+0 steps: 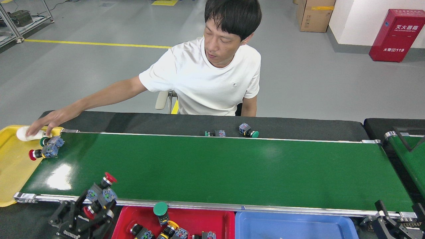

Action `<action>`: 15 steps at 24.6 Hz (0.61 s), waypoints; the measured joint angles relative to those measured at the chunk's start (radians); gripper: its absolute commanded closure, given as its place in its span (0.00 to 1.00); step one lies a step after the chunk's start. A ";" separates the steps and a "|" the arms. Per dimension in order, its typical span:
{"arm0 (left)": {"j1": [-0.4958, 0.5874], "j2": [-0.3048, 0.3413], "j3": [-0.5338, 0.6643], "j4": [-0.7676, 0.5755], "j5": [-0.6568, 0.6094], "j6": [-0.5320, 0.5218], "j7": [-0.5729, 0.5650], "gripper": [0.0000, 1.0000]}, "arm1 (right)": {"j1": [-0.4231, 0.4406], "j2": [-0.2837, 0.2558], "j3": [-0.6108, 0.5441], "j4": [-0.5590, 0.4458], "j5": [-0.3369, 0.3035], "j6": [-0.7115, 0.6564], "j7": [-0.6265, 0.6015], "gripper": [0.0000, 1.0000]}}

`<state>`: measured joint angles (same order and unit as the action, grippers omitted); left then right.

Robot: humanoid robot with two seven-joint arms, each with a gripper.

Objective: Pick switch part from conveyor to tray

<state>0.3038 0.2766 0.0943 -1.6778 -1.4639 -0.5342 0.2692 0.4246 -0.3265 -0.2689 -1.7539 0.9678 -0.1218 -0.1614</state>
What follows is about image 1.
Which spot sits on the yellow push button switch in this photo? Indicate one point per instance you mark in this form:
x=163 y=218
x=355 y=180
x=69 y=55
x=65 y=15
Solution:
x=172 y=225

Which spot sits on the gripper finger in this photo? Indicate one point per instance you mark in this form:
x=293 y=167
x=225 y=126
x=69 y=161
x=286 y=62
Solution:
x=104 y=220
x=421 y=215
x=382 y=219
x=71 y=215

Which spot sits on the black guide bracket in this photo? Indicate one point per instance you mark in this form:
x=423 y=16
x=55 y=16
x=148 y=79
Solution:
x=400 y=130

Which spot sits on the white light bulb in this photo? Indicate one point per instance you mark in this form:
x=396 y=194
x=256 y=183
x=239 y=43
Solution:
x=20 y=132

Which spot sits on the aluminium frame rack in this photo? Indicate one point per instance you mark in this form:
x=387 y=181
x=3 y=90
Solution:
x=10 y=35

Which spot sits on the blue plastic bin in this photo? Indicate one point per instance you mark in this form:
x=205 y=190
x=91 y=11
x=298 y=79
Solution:
x=292 y=227

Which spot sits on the brown cardboard box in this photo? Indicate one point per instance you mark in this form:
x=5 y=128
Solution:
x=315 y=16

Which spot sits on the long green belt conveyor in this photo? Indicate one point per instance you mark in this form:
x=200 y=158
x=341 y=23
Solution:
x=215 y=169

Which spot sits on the red fire extinguisher cabinet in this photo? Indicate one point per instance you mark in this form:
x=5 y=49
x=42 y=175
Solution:
x=396 y=36

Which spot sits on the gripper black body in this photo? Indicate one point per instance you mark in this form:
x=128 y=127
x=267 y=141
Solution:
x=73 y=235
x=398 y=235

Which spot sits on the seated person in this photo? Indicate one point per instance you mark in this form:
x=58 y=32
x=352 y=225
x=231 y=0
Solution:
x=206 y=76

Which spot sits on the short black table cover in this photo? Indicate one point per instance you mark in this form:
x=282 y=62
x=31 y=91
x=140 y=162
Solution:
x=377 y=126

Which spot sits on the red plastic bin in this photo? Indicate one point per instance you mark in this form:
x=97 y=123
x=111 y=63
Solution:
x=206 y=219

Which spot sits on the short green belt conveyor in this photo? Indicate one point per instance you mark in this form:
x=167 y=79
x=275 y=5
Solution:
x=415 y=162

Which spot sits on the long black table cover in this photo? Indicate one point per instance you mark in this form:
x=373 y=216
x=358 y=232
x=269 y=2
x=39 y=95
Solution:
x=149 y=124

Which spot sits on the person's right hand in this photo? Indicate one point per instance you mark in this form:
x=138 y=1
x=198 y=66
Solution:
x=54 y=118

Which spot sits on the dark grey box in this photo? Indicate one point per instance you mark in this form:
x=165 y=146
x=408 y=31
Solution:
x=20 y=18

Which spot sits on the yellow plastic tray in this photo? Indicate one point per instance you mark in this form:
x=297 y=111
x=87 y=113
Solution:
x=13 y=172

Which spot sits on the person's right forearm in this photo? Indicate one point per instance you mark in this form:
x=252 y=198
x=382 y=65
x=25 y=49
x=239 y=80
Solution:
x=103 y=98

